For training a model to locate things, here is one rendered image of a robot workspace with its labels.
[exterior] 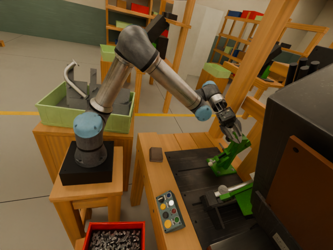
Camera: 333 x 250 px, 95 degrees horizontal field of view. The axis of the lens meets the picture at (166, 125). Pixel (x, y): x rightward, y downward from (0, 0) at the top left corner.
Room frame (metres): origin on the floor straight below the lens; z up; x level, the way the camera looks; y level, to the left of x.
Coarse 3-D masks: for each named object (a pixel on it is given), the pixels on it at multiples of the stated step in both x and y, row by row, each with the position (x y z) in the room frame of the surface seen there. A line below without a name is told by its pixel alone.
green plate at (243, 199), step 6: (246, 186) 0.34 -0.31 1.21; (252, 186) 0.33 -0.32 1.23; (234, 192) 0.36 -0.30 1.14; (240, 192) 0.35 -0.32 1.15; (246, 192) 0.34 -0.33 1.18; (240, 198) 0.34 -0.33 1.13; (246, 198) 0.33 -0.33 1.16; (240, 204) 0.33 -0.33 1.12; (246, 204) 0.32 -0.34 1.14; (246, 210) 0.31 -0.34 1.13
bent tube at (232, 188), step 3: (249, 174) 0.42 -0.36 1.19; (252, 174) 0.41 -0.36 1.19; (252, 177) 0.41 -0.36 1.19; (249, 180) 0.47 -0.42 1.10; (252, 180) 0.46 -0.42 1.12; (243, 183) 0.47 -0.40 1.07; (246, 183) 0.46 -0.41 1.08; (249, 183) 0.46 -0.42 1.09; (234, 186) 0.46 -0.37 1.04; (237, 186) 0.46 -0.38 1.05; (240, 186) 0.46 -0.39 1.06; (243, 186) 0.46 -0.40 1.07; (228, 189) 0.45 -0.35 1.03; (231, 189) 0.45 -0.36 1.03; (234, 189) 0.45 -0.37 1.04; (216, 192) 0.44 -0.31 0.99; (216, 195) 0.43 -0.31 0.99
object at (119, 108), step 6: (120, 90) 1.17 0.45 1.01; (126, 90) 1.19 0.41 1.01; (120, 96) 1.15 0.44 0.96; (126, 96) 1.17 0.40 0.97; (114, 102) 1.11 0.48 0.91; (120, 102) 1.13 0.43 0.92; (126, 102) 1.14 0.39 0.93; (114, 108) 1.05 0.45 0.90; (120, 108) 1.06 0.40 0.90; (126, 108) 1.08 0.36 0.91; (120, 114) 1.04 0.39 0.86; (126, 114) 1.05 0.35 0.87
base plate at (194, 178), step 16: (176, 160) 0.66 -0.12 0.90; (192, 160) 0.69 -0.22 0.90; (176, 176) 0.54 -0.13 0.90; (192, 176) 0.57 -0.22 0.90; (208, 176) 0.60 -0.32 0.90; (224, 176) 0.63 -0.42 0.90; (192, 192) 0.47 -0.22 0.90; (192, 208) 0.39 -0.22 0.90; (224, 208) 0.43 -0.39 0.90; (192, 224) 0.32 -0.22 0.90; (208, 224) 0.34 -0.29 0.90; (224, 224) 0.35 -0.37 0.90; (240, 224) 0.37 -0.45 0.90; (208, 240) 0.27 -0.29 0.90
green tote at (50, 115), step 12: (60, 84) 1.10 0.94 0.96; (48, 96) 0.90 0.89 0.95; (60, 96) 1.06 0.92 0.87; (132, 96) 1.29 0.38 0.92; (48, 108) 0.78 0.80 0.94; (60, 108) 0.80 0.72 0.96; (132, 108) 1.10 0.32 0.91; (48, 120) 0.78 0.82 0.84; (60, 120) 0.80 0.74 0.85; (72, 120) 0.82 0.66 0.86; (108, 120) 0.87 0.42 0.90; (120, 120) 0.89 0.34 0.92; (120, 132) 0.89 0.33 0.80
